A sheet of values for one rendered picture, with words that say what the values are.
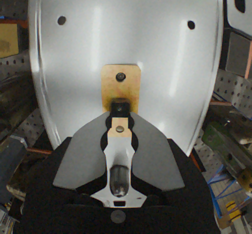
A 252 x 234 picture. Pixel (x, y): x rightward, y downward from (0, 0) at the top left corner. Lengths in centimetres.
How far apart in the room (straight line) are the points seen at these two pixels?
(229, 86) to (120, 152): 56
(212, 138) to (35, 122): 65
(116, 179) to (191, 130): 13
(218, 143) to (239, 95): 53
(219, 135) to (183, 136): 6
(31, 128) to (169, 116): 64
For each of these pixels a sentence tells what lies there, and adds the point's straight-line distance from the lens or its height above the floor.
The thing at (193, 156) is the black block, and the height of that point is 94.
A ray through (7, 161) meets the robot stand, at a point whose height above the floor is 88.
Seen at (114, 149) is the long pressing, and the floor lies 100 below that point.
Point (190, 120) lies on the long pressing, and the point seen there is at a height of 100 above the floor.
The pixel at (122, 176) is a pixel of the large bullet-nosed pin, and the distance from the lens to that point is 20.
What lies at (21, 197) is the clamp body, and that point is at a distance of 30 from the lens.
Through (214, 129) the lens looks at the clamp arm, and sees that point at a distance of 21.
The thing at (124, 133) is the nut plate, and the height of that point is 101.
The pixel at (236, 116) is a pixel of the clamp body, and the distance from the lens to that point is 28.
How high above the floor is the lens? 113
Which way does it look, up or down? 62 degrees down
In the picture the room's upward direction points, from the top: 179 degrees clockwise
